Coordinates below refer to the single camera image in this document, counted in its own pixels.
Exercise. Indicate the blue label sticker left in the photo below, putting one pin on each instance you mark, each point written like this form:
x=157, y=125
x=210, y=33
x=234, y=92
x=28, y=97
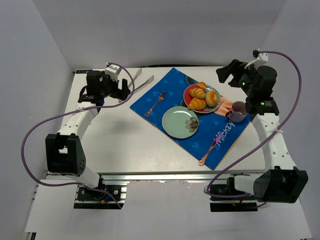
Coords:
x=82, y=71

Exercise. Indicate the pink gold ornate knife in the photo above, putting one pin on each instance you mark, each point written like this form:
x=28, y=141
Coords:
x=203, y=159

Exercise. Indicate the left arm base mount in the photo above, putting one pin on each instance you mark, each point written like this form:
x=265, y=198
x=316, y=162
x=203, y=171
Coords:
x=93, y=200

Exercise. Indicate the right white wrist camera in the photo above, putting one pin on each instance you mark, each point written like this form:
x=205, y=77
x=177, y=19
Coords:
x=260, y=59

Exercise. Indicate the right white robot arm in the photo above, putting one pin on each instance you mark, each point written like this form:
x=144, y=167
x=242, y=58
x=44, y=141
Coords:
x=282, y=181

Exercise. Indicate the blue Mickey placemat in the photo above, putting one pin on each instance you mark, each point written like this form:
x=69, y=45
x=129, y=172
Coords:
x=205, y=132

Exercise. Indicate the purple mug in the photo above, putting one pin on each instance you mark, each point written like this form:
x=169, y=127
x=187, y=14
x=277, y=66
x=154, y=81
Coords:
x=237, y=112

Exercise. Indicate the gold ornate fork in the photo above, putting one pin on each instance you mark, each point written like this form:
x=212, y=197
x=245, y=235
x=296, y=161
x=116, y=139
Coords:
x=160, y=98

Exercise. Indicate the green floral plate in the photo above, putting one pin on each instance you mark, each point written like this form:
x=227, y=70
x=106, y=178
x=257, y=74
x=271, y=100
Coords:
x=180, y=122

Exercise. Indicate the small bread roll back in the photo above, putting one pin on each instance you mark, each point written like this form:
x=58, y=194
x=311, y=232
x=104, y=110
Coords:
x=202, y=85

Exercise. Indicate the croissant bread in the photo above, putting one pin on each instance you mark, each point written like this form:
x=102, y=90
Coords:
x=197, y=93
x=197, y=104

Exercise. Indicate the aluminium rail table edge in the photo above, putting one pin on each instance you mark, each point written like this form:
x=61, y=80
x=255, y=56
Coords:
x=207, y=176

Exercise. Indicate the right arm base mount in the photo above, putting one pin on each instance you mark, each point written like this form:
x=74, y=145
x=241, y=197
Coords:
x=222, y=199

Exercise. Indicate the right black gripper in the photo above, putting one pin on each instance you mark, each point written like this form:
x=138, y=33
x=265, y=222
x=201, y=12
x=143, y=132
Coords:
x=231, y=70

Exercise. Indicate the glazed donut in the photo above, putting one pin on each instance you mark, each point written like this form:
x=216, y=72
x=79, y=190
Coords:
x=211, y=98

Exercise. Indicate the croissant bread middle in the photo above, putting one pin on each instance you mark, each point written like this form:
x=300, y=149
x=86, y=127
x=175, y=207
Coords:
x=197, y=93

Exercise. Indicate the croissant bread front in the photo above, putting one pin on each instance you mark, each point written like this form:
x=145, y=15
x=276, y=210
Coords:
x=197, y=104

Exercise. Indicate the red rimmed bread plate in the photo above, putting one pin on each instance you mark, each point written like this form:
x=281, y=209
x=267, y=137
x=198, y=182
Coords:
x=208, y=109

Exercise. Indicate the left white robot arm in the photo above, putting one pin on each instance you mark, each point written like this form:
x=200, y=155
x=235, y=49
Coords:
x=64, y=151

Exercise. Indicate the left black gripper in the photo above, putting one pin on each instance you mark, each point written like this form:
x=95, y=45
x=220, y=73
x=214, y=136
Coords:
x=119, y=89

